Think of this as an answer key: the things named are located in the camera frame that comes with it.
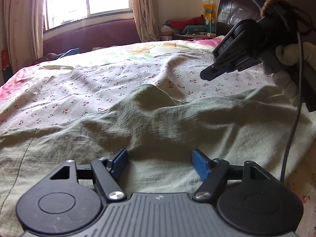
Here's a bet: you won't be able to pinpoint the cherry print bed sheet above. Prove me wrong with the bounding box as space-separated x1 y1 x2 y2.
0 39 316 237

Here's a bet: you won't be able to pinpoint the left beige curtain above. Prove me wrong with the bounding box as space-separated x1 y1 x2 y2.
4 0 45 73

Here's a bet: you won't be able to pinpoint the beige curtain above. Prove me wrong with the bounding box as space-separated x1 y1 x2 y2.
4 0 45 73
132 0 159 42

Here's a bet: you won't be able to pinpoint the cluttered nightstand pile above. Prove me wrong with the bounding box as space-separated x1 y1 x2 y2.
160 14 216 41

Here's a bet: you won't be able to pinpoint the green pants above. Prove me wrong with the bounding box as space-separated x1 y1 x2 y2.
0 83 316 218

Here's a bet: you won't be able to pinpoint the blue item by window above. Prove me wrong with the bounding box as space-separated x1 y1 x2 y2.
58 48 80 58

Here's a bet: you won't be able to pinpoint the dark wooden headboard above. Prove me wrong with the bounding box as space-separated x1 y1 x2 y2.
216 0 315 36

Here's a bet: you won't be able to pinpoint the floral pink quilt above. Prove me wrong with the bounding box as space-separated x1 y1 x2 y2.
1 37 222 103

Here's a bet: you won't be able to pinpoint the right beige curtain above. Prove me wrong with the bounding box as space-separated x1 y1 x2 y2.
132 0 159 42

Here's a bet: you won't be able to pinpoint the black cable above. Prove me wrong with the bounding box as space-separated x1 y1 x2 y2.
251 0 314 183

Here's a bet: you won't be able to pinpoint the white gloved right hand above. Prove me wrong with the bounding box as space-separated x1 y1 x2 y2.
261 42 316 108

